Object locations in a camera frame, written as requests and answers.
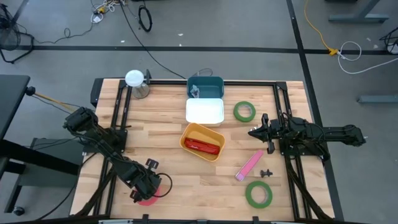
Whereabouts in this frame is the black stand base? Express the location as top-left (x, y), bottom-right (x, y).
top-left (0, 136), bottom-right (88, 215)

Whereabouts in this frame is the yellow plastic bin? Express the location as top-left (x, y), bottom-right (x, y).
top-left (179, 122), bottom-right (226, 163)

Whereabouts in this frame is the coiled black cable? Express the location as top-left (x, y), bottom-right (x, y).
top-left (137, 4), bottom-right (154, 33)

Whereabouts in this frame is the yellow extension cable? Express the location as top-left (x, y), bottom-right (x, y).
top-left (303, 0), bottom-right (339, 56)

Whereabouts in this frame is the pink tape roll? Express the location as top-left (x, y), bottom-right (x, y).
top-left (136, 185), bottom-right (162, 207)

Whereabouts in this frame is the grey desk foot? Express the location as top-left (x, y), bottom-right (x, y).
top-left (357, 95), bottom-right (398, 104)
top-left (328, 0), bottom-right (389, 23)

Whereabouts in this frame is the white mushroom table lamp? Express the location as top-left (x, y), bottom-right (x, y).
top-left (124, 68), bottom-right (150, 100)

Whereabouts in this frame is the black cable bundle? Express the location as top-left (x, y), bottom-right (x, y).
top-left (379, 27), bottom-right (398, 56)

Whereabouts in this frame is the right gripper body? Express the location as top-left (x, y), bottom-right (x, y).
top-left (262, 113), bottom-right (282, 156)

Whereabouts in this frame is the teal plastic bin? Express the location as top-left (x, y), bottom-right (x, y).
top-left (186, 76), bottom-right (225, 100)

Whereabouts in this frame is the black knob yellow rod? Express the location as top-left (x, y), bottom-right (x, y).
top-left (25, 86), bottom-right (75, 113)

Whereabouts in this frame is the red stapler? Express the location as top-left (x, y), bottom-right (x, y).
top-left (183, 137), bottom-right (221, 156)

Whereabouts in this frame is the white plastic bin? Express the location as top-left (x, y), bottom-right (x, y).
top-left (185, 97), bottom-right (225, 125)

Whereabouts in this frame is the black desk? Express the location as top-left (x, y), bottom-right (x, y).
top-left (0, 74), bottom-right (31, 141)

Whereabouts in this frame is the thin dark cable loop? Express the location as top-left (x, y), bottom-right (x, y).
top-left (192, 67), bottom-right (215, 78)

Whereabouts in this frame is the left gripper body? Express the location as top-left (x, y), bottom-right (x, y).
top-left (129, 157), bottom-right (163, 203)

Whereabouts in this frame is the long black floor cable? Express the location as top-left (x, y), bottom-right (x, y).
top-left (118, 0), bottom-right (187, 80)

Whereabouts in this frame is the white floor cable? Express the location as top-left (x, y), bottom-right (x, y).
top-left (337, 41), bottom-right (398, 75)

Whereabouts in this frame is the cable bundle with white adaptor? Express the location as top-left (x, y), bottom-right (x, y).
top-left (90, 0), bottom-right (127, 25)

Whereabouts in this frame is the green tape roll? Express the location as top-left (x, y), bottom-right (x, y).
top-left (244, 180), bottom-right (274, 209)
top-left (233, 100), bottom-right (257, 123)

